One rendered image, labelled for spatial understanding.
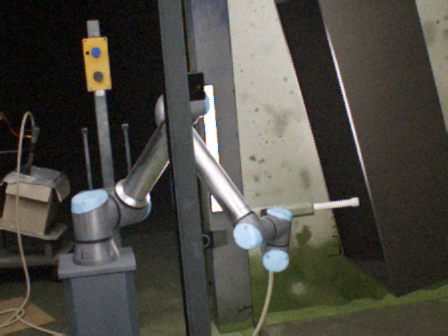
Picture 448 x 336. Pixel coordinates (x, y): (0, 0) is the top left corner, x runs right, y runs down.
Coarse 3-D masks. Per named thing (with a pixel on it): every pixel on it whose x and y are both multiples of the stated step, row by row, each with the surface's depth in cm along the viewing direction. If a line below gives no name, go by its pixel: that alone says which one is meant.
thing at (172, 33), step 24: (168, 0) 180; (168, 24) 181; (168, 48) 182; (168, 72) 182; (168, 96) 184; (192, 144) 186; (192, 168) 186; (192, 192) 187; (192, 216) 188; (192, 240) 189; (192, 264) 189; (192, 288) 190; (192, 312) 191
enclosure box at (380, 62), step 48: (288, 0) 306; (336, 0) 271; (384, 0) 275; (288, 48) 330; (336, 48) 274; (384, 48) 277; (336, 96) 339; (384, 96) 280; (432, 96) 283; (336, 144) 342; (384, 144) 282; (432, 144) 286; (336, 192) 345; (384, 192) 285; (432, 192) 289; (384, 240) 288; (432, 240) 291; (384, 288) 304
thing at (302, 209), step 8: (344, 200) 302; (352, 200) 301; (256, 208) 303; (264, 208) 302; (288, 208) 300; (296, 208) 300; (304, 208) 300; (312, 208) 300; (320, 208) 301; (296, 216) 301
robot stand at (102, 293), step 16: (64, 256) 324; (128, 256) 316; (64, 272) 299; (80, 272) 299; (96, 272) 300; (112, 272) 302; (128, 272) 305; (64, 288) 303; (80, 288) 301; (96, 288) 302; (112, 288) 304; (128, 288) 305; (80, 304) 302; (96, 304) 303; (112, 304) 304; (128, 304) 306; (80, 320) 303; (96, 320) 304; (112, 320) 305; (128, 320) 306
